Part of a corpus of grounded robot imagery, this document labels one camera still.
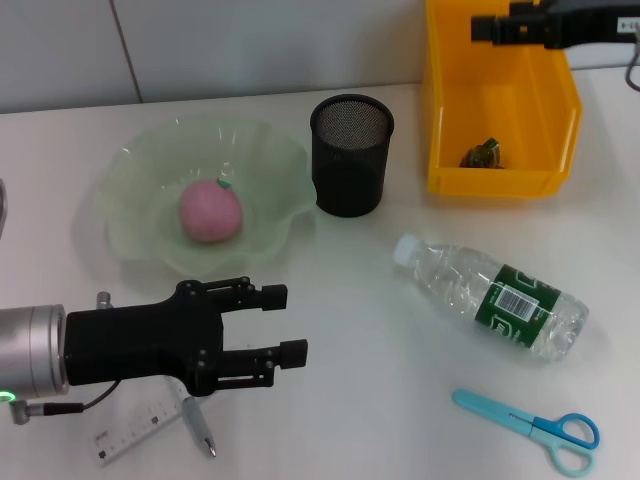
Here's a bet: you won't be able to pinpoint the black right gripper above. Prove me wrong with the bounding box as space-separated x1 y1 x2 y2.
471 0 640 51

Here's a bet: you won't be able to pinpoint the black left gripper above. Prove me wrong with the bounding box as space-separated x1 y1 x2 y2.
64 276 309 400

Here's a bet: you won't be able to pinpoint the green plastic wrapper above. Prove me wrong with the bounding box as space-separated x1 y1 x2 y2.
459 137 506 170

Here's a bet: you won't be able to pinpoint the pink peach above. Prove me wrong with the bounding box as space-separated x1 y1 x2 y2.
178 178 246 244

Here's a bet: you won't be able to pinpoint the clear water bottle green label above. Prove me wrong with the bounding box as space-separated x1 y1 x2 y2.
392 233 590 365

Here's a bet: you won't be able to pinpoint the green glass fruit plate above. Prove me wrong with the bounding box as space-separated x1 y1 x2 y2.
94 115 320 277

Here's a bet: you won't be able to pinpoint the grey ballpoint pen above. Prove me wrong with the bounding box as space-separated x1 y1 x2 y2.
180 394 219 459

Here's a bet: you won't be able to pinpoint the black mesh pen holder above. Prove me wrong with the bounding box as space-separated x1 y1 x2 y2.
309 94 396 219

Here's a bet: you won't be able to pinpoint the white plastic ruler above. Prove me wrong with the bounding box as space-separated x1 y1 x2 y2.
88 373 185 467

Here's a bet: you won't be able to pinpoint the blue scissors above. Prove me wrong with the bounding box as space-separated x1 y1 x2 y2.
452 388 601 476

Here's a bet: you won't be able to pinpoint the yellow plastic bin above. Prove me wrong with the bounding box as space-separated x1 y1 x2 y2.
422 0 584 200

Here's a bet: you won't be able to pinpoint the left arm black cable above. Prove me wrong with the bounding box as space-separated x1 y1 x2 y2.
7 290 121 426

